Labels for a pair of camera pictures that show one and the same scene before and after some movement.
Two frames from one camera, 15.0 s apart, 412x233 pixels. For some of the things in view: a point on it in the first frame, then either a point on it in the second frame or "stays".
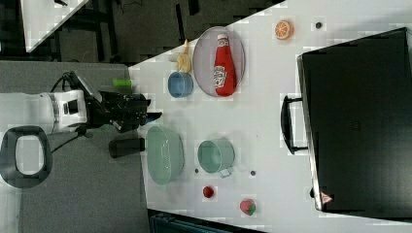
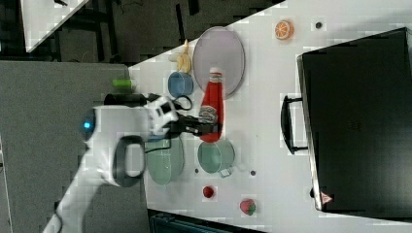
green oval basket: (165, 154) stays
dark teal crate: (167, 222) stays
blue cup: (180, 84) stays
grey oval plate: (203, 58) stays
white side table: (43, 17) stays
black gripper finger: (150, 116) -> (210, 128)
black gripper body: (124, 111) -> (182, 124)
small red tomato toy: (208, 191) stays
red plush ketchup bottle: (224, 67) -> (213, 99)
